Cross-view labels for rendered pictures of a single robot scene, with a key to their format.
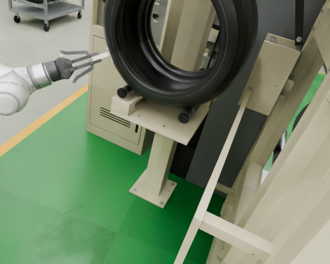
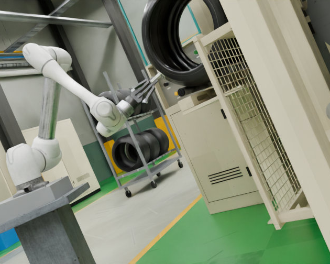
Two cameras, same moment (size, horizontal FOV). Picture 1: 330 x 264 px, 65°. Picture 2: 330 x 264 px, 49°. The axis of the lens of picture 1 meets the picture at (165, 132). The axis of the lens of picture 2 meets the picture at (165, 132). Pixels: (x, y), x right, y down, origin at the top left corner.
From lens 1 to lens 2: 1.13 m
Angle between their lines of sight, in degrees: 40
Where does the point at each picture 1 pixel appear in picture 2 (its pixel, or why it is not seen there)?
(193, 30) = not seen: hidden behind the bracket
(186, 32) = not seen: hidden behind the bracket
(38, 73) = (122, 103)
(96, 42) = (175, 119)
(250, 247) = (226, 26)
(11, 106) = (108, 108)
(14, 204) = not seen: outside the picture
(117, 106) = (184, 105)
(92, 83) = (189, 157)
